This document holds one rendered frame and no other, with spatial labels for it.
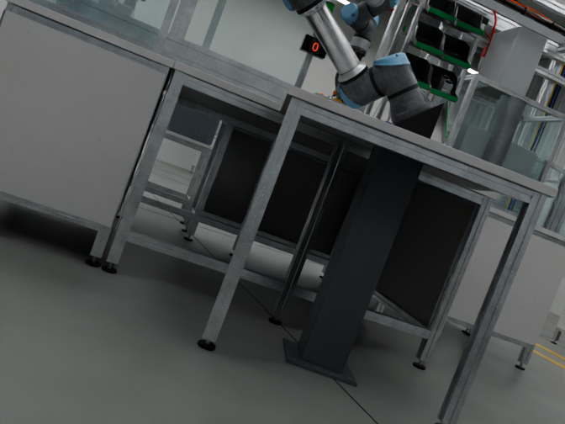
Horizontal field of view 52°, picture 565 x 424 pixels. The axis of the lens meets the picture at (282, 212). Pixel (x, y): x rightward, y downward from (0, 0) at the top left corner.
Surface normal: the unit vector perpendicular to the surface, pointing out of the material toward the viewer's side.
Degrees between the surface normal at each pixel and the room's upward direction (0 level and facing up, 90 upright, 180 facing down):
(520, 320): 90
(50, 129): 90
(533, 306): 90
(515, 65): 90
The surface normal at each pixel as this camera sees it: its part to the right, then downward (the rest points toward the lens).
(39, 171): 0.21, 0.14
